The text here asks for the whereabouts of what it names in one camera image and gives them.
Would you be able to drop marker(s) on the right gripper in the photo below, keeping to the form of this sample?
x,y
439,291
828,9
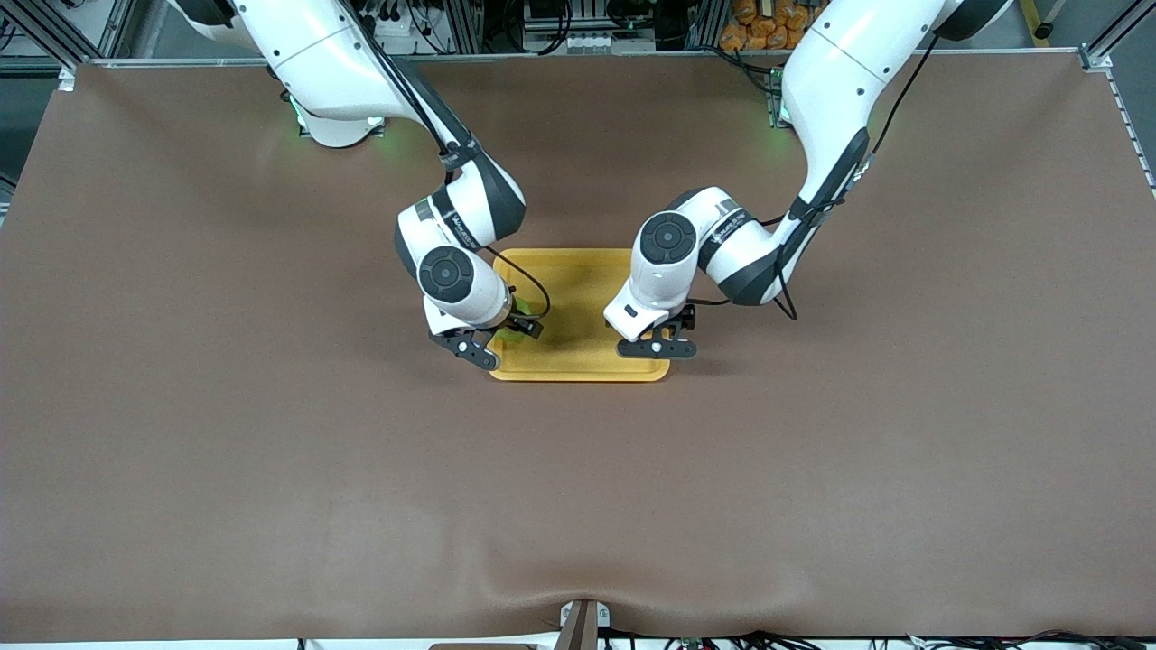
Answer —
x,y
526,327

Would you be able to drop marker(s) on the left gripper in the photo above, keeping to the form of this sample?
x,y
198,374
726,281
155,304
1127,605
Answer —
x,y
688,317

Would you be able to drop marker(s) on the green apple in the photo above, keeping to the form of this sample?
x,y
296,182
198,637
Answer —
x,y
510,337

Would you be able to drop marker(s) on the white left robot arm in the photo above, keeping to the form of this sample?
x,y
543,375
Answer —
x,y
840,81

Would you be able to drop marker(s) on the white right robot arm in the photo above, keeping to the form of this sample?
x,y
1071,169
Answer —
x,y
316,63

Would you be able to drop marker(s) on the yellow plastic tray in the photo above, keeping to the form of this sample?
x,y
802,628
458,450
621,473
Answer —
x,y
578,307

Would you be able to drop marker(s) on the brown table mat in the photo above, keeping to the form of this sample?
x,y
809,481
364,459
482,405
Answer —
x,y
578,496

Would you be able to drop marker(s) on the grey electronics unit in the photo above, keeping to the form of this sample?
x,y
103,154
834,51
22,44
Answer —
x,y
587,41

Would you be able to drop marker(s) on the pile of orange objects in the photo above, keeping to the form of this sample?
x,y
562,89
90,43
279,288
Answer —
x,y
750,32

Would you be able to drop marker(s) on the white power strip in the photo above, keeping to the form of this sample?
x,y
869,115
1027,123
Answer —
x,y
402,32

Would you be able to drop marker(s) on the silver table edge rail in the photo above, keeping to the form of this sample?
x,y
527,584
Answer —
x,y
578,57

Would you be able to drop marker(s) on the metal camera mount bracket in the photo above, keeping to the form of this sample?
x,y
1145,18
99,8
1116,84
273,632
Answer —
x,y
582,623

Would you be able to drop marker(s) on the aluminium frame profile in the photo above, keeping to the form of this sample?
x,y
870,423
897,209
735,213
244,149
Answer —
x,y
1115,41
54,27

